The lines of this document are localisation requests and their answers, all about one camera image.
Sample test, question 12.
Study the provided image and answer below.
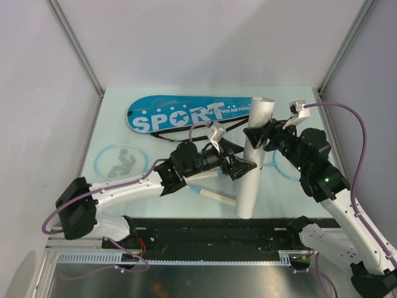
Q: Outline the aluminium frame post left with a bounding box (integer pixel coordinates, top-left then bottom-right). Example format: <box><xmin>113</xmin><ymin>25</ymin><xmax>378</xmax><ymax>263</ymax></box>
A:
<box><xmin>46</xmin><ymin>0</ymin><xmax>105</xmax><ymax>96</ymax></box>

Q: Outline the white slotted cable duct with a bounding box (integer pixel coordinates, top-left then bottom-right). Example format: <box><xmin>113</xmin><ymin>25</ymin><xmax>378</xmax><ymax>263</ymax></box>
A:
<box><xmin>56</xmin><ymin>251</ymin><xmax>299</xmax><ymax>266</ymax></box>

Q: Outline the blue racket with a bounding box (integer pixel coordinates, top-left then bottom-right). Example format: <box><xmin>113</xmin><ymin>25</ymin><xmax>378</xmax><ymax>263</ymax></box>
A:
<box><xmin>185</xmin><ymin>148</ymin><xmax>303</xmax><ymax>184</ymax></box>
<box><xmin>93</xmin><ymin>144</ymin><xmax>236</xmax><ymax>207</ymax></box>

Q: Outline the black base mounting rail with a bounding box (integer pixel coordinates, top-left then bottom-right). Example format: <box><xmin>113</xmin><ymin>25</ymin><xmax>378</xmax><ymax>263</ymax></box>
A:
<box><xmin>119</xmin><ymin>218</ymin><xmax>312</xmax><ymax>260</ymax></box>

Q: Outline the aluminium frame post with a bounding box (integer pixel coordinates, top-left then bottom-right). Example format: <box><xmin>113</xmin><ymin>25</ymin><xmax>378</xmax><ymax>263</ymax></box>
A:
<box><xmin>318</xmin><ymin>0</ymin><xmax>378</xmax><ymax>94</ymax></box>
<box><xmin>46</xmin><ymin>0</ymin><xmax>105</xmax><ymax>96</ymax></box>

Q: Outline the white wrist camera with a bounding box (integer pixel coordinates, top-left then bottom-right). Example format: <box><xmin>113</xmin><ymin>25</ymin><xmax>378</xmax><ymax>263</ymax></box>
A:
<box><xmin>283</xmin><ymin>101</ymin><xmax>311</xmax><ymax>129</ymax></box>
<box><xmin>207</xmin><ymin>122</ymin><xmax>226</xmax><ymax>153</ymax></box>

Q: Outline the white cardboard shuttlecock tube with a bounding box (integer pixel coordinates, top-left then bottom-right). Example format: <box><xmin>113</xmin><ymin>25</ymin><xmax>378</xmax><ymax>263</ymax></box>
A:
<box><xmin>235</xmin><ymin>97</ymin><xmax>275</xmax><ymax>219</ymax></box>

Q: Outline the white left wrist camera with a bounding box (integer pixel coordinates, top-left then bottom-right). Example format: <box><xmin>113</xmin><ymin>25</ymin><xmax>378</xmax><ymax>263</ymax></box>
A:
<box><xmin>207</xmin><ymin>122</ymin><xmax>226</xmax><ymax>153</ymax></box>

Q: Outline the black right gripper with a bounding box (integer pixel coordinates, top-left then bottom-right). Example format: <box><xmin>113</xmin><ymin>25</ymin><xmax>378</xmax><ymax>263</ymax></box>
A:
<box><xmin>244</xmin><ymin>117</ymin><xmax>309</xmax><ymax>173</ymax></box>

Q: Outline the blue sport racket bag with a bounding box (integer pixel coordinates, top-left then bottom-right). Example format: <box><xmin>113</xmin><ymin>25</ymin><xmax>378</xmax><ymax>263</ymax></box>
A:
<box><xmin>127</xmin><ymin>94</ymin><xmax>252</xmax><ymax>133</ymax></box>

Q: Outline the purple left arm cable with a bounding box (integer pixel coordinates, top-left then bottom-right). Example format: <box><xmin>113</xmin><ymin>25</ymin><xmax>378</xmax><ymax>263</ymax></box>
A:
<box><xmin>42</xmin><ymin>122</ymin><xmax>215</xmax><ymax>280</ymax></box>

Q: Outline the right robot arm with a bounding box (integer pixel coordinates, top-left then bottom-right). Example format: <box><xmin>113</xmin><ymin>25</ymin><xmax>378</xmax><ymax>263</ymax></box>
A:
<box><xmin>244</xmin><ymin>119</ymin><xmax>396</xmax><ymax>297</ymax></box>

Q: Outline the aluminium frame post right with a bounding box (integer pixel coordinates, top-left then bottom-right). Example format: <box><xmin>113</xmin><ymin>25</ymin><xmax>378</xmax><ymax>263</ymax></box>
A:
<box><xmin>318</xmin><ymin>0</ymin><xmax>378</xmax><ymax>94</ymax></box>

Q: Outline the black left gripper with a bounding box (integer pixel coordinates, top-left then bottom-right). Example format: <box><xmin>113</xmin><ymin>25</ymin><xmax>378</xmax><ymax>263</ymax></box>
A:
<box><xmin>183</xmin><ymin>138</ymin><xmax>256</xmax><ymax>181</ymax></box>

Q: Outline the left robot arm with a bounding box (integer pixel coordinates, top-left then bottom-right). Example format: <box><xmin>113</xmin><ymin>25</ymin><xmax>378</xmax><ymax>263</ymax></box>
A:
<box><xmin>56</xmin><ymin>139</ymin><xmax>257</xmax><ymax>248</ymax></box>

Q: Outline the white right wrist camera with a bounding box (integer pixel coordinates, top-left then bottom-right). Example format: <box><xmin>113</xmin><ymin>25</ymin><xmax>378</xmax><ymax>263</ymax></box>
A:
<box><xmin>283</xmin><ymin>101</ymin><xmax>311</xmax><ymax>129</ymax></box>

